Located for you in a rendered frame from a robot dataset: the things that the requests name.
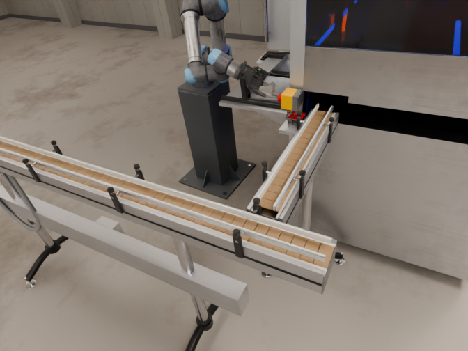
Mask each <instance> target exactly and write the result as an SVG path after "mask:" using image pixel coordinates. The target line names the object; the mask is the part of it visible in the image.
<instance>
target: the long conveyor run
mask: <svg viewBox="0 0 468 351"><path fill-rule="evenodd" d="M51 144H52V145H53V147H54V149H53V150H52V151H48V150H44V149H42V148H37V147H35V146H31V145H28V144H25V143H22V142H19V141H15V140H12V139H8V138H6V137H2V136H0V172H2V173H6V174H8V175H10V176H13V177H16V178H19V179H21V180H24V181H26V182H30V183H31V184H34V185H37V186H39V187H42V188H45V189H48V190H50V191H52V192H55V193H57V194H60V195H63V196H66V197H68V198H71V199H74V200H76V201H79V202H81V203H84V204H86V205H89V206H92V207H94V208H97V209H99V210H103V211H105V212H108V213H110V214H113V215H116V216H117V217H121V218H123V219H126V220H128V221H131V222H134V223H136V224H139V225H142V226H145V227H146V228H150V229H152V230H154V231H157V232H160V233H163V234H165V235H168V236H170V237H174V238H175V239H178V240H181V241H183V242H186V243H189V244H192V245H194V246H196V247H199V248H202V249H205V250H207V251H210V252H212V253H214V254H218V255H220V256H223V257H225V258H228V259H231V260H234V261H236V262H238V263H242V264H243V265H247V266H249V267H252V268H254V269H257V270H260V271H262V272H265V273H267V274H271V275H272V276H275V277H278V278H280V279H283V280H286V281H289V282H291V283H294V284H296V285H299V286H301V287H304V288H307V289H309V290H312V291H315V292H317V293H320V294H323V292H324V289H325V286H326V283H327V280H328V278H329V274H330V272H331V269H332V265H333V263H334V259H335V254H336V245H337V240H334V239H332V237H329V236H326V235H322V234H319V233H315V232H313V231H308V230H306V229H303V228H299V227H296V226H292V225H290V224H286V223H283V222H280V221H276V220H273V219H270V218H267V217H263V216H262V212H261V205H259V204H260V199H259V198H254V199H253V213H251V212H247V211H244V210H240V209H237V208H233V207H231V206H228V205H224V204H221V203H218V202H214V201H211V200H207V199H205V198H201V197H198V196H195V195H192V194H188V193H185V192H181V191H178V190H176V189H171V188H169V187H165V186H162V185H158V184H155V183H153V182H149V181H146V180H145V179H144V176H143V174H142V171H141V170H139V168H140V166H139V164H135V165H134V169H136V170H135V171H136V175H135V176H134V177H133V176H130V175H126V174H124V173H119V172H117V171H112V170H110V169H106V168H103V167H101V166H96V165H94V164H90V163H87V162H83V161H81V160H78V159H74V158H71V157H67V156H65V155H63V154H62V152H61V150H60V149H59V147H58V146H57V145H56V141H55V140H52V141H51ZM55 151H56V153H55ZM137 177H138V178H137Z"/></svg>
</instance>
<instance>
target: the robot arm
mask: <svg viewBox="0 0 468 351"><path fill-rule="evenodd" d="M228 12H229V8H228V1H227V0H184V1H183V3H182V6H181V9H180V19H181V21H182V22H183V26H184V32H185V44H186V51H187V64H188V67H187V68H185V69H184V74H185V81H186V82H187V83H188V84H192V86H194V87H197V88H202V87H206V86H210V85H212V84H213V83H214V81H215V80H217V81H218V82H221V83H224V82H227V81H228V80H229V78H230V77H232V78H234V79H237V80H240V87H241V91H242V100H243V101H247V100H248V99H249V98H250V97H251V92H250V91H252V92H253V93H255V94H256V95H259V96H262V97H264V98H274V99H277V97H278V95H277V94H276V93H275V92H274V91H275V86H276V84H275V83H274V82H271V83H270V84H268V83H267V82H263V80H265V78H266V74H267V71H265V70H264V69H262V68H260V67H258V66H257V67H255V66H254V67H255V68H252V67H250V66H249V65H247V62H246V61H244V63H241V62H239V61H237V60H235V59H234V58H232V50H231V46H230V45H229V44H228V43H227V42H226V33H225V25H224V18H225V16H226V13H228ZM200 16H205V17H206V18H207V19H208V21H209V26H210V35H211V40H212V44H211V46H210V47H207V46H206V45H201V40H200V33H199V27H198V21H199V19H200Z"/></svg>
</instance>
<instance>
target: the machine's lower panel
mask: <svg viewBox="0 0 468 351"><path fill-rule="evenodd" d="M311 231H313V232H315V233H319V234H322V235H326V236H329V237H332V239H334V240H337V241H339V242H343V243H346V244H350V245H352V246H355V247H359V248H362V249H365V250H369V251H372V252H375V253H378V254H382V255H384V256H388V257H391V258H395V259H398V260H401V261H405V262H407V263H411V264H414V265H418V266H420V267H424V268H427V269H429V270H434V271H436V272H440V273H443V274H447V275H449V276H454V277H456V278H459V279H463V280H465V281H468V136H460V135H456V134H447V133H442V132H433V131H429V130H420V129H415V128H410V127H402V126H397V125H389V124H384V123H375V122H370V121H365V120H357V119H352V118H344V117H339V118H338V129H337V131H336V133H335V135H334V138H333V139H332V141H331V143H330V145H329V147H328V149H327V152H326V153H325V156H324V157H323V159H322V161H321V163H320V165H319V167H318V170H317V171H316V173H315V182H314V191H313V209H312V218H311Z"/></svg>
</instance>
